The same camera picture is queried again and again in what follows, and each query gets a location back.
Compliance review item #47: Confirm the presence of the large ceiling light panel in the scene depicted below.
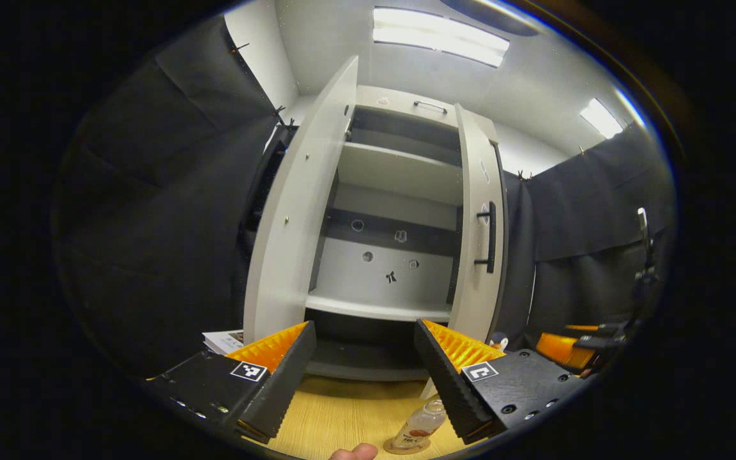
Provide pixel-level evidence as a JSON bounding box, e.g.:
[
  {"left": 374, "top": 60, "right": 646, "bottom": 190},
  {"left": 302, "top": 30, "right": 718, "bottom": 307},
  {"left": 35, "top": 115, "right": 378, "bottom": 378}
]
[{"left": 372, "top": 6, "right": 510, "bottom": 68}]

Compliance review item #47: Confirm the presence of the clear bottle with red label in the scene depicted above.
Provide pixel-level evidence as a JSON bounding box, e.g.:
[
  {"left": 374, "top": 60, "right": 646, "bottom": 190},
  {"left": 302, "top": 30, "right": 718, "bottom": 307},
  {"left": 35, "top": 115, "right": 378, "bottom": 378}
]
[{"left": 391, "top": 397, "right": 449, "bottom": 450}]

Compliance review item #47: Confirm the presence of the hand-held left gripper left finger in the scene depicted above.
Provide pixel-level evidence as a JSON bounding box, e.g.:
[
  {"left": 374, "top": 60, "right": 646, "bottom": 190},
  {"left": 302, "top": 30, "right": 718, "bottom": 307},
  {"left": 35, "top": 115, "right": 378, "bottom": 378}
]
[{"left": 146, "top": 321, "right": 318, "bottom": 445}]

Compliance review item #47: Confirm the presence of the small ceiling light panel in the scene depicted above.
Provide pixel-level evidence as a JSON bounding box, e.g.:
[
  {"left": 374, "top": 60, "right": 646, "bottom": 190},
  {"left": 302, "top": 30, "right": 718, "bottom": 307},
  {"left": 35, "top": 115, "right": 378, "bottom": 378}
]
[{"left": 580, "top": 98, "right": 624, "bottom": 140}]

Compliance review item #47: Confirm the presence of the white cabinet door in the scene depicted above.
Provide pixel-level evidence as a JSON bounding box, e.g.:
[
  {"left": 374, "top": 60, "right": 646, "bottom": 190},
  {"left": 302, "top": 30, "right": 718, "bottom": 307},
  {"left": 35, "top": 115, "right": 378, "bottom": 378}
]
[
  {"left": 420, "top": 103, "right": 509, "bottom": 400},
  {"left": 243, "top": 55, "right": 360, "bottom": 346}
]

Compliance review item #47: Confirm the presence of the black backdrop cloth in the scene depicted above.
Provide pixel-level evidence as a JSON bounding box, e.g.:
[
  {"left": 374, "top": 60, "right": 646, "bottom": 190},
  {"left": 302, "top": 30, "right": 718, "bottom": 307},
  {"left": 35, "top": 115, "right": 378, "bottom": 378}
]
[{"left": 52, "top": 13, "right": 679, "bottom": 378}]

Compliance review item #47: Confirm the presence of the white book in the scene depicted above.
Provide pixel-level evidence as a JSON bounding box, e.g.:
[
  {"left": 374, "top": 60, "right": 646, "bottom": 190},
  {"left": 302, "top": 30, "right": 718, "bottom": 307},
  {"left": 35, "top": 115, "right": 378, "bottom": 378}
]
[{"left": 202, "top": 330, "right": 245, "bottom": 356}]

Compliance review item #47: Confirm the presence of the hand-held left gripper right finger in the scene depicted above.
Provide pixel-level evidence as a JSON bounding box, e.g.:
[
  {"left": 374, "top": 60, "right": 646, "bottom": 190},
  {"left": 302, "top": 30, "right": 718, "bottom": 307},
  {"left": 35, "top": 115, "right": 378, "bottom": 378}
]
[{"left": 414, "top": 318, "right": 589, "bottom": 446}]

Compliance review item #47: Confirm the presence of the white cabinet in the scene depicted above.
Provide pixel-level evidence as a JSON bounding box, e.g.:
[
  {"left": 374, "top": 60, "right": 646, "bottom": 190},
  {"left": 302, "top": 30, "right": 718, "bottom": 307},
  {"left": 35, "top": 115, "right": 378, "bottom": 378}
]
[{"left": 304, "top": 85, "right": 509, "bottom": 384}]

